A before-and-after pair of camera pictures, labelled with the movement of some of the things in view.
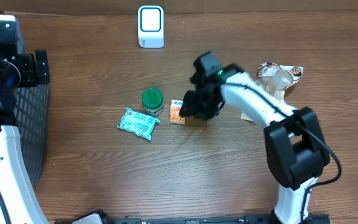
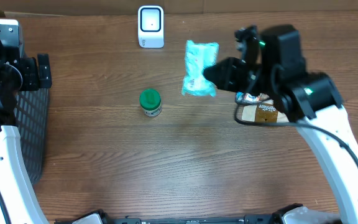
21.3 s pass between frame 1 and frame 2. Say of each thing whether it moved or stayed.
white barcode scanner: stayed
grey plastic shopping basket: stayed
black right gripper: moved
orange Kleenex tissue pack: moved
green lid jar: stayed
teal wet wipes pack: moved
